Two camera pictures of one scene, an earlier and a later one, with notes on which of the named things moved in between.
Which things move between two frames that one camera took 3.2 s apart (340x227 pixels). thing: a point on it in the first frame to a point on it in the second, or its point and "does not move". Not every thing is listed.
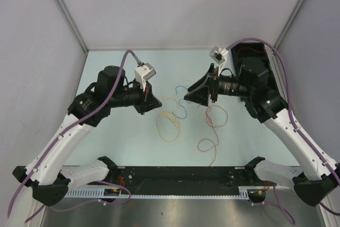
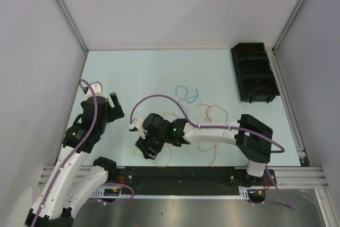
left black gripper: x=147 y=101 to x=116 y=112
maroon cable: x=249 y=48 does not move
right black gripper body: x=214 y=90 to x=155 y=143
